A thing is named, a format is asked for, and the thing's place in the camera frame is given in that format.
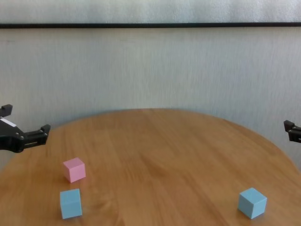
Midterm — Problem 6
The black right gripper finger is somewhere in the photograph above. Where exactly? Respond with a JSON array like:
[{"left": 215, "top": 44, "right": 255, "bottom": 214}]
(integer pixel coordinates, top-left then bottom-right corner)
[{"left": 283, "top": 119, "right": 301, "bottom": 144}]

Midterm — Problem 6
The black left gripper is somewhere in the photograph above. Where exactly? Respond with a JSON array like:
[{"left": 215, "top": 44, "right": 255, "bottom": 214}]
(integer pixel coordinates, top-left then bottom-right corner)
[{"left": 0, "top": 104, "right": 52, "bottom": 154}]

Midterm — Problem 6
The pink cube block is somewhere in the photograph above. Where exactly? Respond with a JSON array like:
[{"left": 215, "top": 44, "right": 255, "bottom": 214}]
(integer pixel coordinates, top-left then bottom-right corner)
[{"left": 63, "top": 157, "right": 87, "bottom": 184}]

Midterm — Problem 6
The light blue cube block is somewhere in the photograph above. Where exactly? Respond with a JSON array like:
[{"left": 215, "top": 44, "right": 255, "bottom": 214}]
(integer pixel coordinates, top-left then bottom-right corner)
[
  {"left": 237, "top": 187, "right": 268, "bottom": 220},
  {"left": 59, "top": 188, "right": 83, "bottom": 220}
]

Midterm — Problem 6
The black wall rail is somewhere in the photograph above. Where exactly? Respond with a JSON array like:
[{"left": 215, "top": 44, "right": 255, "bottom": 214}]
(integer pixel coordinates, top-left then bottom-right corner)
[{"left": 0, "top": 22, "right": 301, "bottom": 30}]

